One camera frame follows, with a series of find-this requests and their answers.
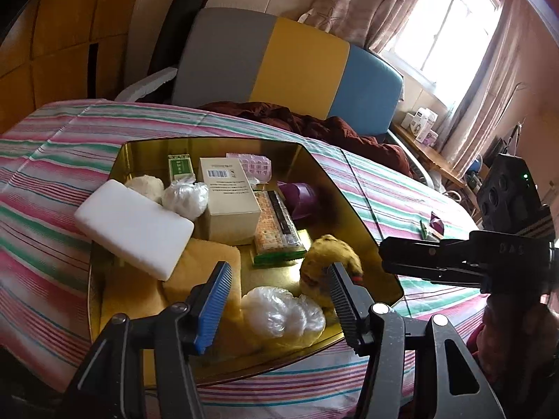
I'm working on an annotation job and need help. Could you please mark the wooden side shelf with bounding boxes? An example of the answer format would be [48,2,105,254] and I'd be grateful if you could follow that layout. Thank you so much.
[390,121,470,190]

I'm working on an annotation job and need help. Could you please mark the beige carton box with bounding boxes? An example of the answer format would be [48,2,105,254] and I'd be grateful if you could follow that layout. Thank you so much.
[198,157,263,246]

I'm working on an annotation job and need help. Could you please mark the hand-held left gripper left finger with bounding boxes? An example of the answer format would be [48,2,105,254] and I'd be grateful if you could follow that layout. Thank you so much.
[63,261,233,419]

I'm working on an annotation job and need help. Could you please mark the yellow sponge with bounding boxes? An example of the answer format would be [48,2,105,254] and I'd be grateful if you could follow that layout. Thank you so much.
[161,239,242,315]

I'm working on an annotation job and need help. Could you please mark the cream paper ball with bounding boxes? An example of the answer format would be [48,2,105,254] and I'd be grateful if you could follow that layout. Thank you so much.
[126,175,165,204]

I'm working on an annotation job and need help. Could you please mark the pink patterned curtain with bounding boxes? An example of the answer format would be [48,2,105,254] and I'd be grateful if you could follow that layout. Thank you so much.
[437,0,529,179]
[299,0,437,53]

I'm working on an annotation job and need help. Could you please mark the white foam block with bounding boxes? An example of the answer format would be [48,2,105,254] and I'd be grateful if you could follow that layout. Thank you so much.
[73,179,195,281]

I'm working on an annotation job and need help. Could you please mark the window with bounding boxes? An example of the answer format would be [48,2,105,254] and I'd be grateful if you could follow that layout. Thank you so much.
[380,0,501,105]

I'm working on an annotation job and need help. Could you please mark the yellow plush toy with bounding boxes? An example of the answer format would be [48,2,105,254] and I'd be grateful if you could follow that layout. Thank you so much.
[299,234,364,311]

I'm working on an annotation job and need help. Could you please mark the white plastic bag ball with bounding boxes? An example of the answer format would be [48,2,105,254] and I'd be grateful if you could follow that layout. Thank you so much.
[241,287,327,351]
[162,180,209,222]

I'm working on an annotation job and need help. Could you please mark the red cloth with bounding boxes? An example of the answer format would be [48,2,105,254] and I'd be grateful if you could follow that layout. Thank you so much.
[465,321,496,361]

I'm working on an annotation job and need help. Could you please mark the wooden wardrobe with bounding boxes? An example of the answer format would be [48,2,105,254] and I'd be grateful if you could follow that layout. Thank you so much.
[0,0,149,136]

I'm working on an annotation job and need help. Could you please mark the large purple snack packet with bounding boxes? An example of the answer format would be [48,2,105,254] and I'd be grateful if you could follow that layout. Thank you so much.
[277,182,320,222]

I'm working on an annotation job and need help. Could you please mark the green and white carton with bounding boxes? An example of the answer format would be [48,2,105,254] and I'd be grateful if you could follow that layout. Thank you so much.
[167,153,196,183]

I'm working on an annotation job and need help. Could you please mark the white chair armrest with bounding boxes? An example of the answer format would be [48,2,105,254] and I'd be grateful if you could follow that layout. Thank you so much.
[114,67,179,102]
[389,133,437,188]

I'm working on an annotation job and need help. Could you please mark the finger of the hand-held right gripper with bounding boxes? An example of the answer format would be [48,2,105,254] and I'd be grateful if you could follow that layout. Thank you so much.
[379,236,472,258]
[380,257,483,291]

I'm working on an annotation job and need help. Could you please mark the gold metal tin tray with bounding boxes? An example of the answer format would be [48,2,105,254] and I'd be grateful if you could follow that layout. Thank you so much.
[86,137,405,385]

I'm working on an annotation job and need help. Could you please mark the black foam roll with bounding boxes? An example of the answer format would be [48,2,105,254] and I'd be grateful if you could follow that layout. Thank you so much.
[146,0,209,92]

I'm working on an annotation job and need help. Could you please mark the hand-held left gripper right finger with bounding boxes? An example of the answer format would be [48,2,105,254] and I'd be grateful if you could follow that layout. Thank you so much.
[328,262,507,419]

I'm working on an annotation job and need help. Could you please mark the person's right hand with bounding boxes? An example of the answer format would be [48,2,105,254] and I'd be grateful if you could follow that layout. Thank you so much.
[482,299,559,385]

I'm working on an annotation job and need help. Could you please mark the cracker packet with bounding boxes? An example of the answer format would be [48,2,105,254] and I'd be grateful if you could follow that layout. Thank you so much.
[252,190,306,269]
[418,219,443,242]

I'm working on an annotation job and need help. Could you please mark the striped tablecloth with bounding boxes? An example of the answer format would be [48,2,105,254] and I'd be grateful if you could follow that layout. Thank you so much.
[0,98,494,419]

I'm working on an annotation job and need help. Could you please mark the maroon cloth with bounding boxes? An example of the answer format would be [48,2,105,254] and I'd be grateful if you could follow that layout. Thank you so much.
[198,101,413,179]

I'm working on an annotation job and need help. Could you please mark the pink blister pack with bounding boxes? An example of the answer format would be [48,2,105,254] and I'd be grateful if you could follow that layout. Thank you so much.
[226,152,274,183]

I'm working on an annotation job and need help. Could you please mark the white carton box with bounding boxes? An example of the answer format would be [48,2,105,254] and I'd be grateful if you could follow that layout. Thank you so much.
[402,107,438,140]

